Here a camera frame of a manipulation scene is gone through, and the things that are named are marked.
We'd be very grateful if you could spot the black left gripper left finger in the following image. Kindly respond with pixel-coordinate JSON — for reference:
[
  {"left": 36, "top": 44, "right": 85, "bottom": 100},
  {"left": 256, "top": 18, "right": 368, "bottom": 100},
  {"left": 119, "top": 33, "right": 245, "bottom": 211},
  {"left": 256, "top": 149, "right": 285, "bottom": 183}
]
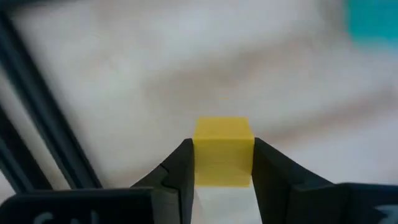
[{"left": 130, "top": 138, "right": 195, "bottom": 224}]

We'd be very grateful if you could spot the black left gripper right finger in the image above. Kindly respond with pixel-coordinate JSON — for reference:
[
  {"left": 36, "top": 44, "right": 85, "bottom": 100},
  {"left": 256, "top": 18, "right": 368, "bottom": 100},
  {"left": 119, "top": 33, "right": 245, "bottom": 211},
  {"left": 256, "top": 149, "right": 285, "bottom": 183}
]
[{"left": 251, "top": 138, "right": 335, "bottom": 224}]

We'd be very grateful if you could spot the yellow cube block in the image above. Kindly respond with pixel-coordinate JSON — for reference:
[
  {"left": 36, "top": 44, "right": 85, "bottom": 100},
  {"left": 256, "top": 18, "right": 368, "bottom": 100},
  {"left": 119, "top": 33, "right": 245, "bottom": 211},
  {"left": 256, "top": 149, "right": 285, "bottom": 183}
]
[{"left": 192, "top": 116, "right": 256, "bottom": 189}]

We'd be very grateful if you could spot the teal plastic bin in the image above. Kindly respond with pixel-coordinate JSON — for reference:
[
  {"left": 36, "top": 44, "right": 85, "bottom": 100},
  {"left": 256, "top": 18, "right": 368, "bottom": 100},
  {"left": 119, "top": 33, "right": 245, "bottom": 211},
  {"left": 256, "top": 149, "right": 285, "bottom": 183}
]
[{"left": 344, "top": 0, "right": 398, "bottom": 47}]

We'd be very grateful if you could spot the black frame rail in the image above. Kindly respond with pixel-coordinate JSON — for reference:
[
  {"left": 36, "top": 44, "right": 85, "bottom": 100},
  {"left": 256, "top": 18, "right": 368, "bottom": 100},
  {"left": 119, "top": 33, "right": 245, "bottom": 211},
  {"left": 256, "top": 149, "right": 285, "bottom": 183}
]
[
  {"left": 0, "top": 105, "right": 52, "bottom": 192},
  {"left": 0, "top": 9, "right": 103, "bottom": 190}
]

